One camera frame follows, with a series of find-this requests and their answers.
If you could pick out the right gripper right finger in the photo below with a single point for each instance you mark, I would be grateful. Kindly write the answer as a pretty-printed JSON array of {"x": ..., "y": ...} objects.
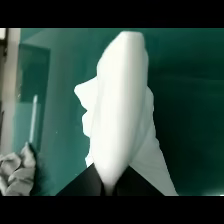
[{"x": 136, "y": 184}]

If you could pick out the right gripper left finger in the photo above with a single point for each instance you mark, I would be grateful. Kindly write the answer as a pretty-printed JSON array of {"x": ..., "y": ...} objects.
[{"x": 86, "y": 185}]

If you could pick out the white garment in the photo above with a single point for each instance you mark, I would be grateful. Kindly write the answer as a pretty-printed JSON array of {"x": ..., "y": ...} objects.
[{"x": 121, "y": 100}]

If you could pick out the grey garment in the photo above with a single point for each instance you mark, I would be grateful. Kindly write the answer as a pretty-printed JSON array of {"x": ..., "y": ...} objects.
[{"x": 17, "y": 173}]

